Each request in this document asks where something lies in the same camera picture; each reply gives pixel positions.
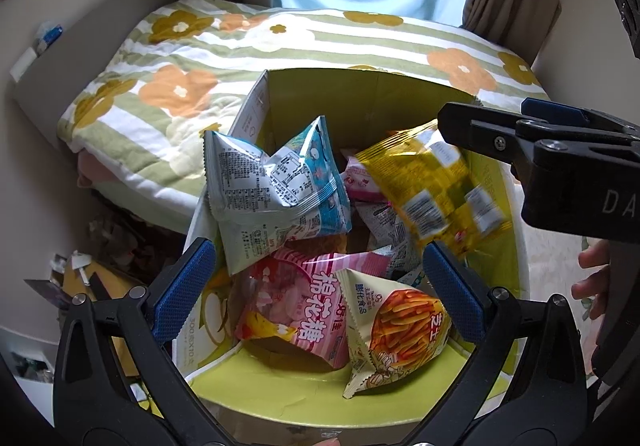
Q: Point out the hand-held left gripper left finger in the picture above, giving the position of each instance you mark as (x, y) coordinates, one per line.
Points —
(185, 291)

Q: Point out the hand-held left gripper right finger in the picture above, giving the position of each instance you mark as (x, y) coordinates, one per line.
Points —
(455, 296)

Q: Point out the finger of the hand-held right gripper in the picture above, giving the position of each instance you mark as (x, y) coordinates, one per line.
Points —
(550, 112)
(480, 126)

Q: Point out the white fries snack packet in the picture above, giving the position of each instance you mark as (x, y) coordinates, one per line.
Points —
(400, 331)

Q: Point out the golden yellow snack packet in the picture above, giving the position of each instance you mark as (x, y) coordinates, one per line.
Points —
(425, 176)

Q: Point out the white pink snack packet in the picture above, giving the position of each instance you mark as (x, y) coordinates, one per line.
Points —
(387, 231)

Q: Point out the pink striped marshmallow packet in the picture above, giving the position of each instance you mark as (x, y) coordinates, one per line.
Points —
(300, 311)

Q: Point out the pink edged snack packet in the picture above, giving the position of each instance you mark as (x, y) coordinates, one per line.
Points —
(362, 181)

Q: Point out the blue white snack packet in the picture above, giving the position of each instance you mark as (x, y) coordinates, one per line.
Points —
(275, 186)

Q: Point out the orange olive snack packet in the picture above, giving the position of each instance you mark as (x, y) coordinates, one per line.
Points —
(320, 242)

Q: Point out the yellow-green cardboard box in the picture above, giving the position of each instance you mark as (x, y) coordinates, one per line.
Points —
(300, 401)

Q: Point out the person's right hand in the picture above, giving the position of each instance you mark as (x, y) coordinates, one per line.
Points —
(595, 276)

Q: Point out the dark photo card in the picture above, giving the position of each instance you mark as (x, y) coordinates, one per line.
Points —
(45, 293)

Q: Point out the pink cloth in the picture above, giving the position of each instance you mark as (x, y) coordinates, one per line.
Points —
(95, 171)

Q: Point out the floral striped quilt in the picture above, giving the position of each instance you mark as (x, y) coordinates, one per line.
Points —
(165, 91)

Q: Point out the beige headboard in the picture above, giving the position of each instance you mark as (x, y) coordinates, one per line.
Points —
(100, 21)

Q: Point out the small blue white item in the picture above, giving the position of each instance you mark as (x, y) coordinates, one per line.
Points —
(49, 36)

